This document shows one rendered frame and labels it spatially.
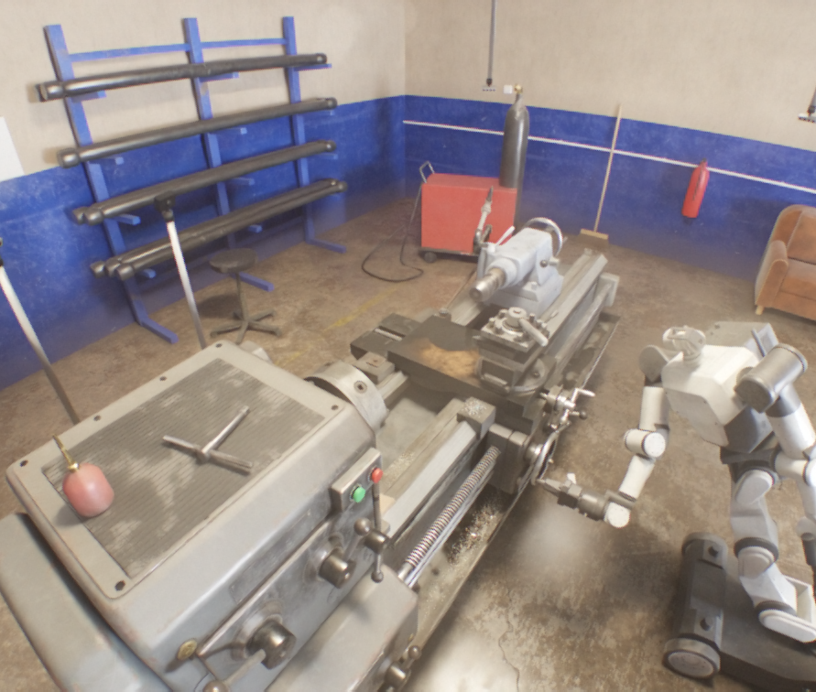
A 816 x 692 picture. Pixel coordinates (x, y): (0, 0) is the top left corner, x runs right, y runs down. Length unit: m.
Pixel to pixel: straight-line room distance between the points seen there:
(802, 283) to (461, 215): 3.02
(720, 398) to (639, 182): 4.20
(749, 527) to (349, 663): 1.35
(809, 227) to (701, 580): 3.54
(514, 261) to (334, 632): 1.51
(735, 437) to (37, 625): 1.62
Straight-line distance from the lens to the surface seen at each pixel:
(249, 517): 0.82
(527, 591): 2.24
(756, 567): 1.99
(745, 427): 1.54
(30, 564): 0.97
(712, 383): 1.43
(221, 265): 3.43
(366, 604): 1.25
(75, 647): 0.85
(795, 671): 2.34
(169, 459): 0.93
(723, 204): 5.43
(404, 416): 1.80
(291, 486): 0.85
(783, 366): 1.38
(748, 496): 1.75
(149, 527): 0.84
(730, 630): 2.28
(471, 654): 2.10
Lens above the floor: 1.96
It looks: 35 degrees down
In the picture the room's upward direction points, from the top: straight up
